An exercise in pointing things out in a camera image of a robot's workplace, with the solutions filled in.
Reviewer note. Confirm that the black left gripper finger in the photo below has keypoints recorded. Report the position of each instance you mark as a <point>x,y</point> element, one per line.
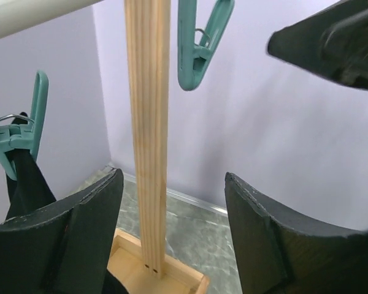
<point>332,44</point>

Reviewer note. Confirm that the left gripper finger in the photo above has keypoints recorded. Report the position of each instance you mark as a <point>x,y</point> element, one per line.
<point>279,250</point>
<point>63,247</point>

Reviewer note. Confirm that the black underwear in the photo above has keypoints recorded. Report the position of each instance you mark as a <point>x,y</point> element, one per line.
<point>30,190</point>

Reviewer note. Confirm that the teal clothes peg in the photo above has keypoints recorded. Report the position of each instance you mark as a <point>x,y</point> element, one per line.
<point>196,46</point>
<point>24,132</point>

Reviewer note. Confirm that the white plastic hanger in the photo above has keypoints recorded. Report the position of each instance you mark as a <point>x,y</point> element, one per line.
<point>18,15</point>

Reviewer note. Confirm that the wooden clothes rack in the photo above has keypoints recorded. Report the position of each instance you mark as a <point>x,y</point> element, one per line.
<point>142,264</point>

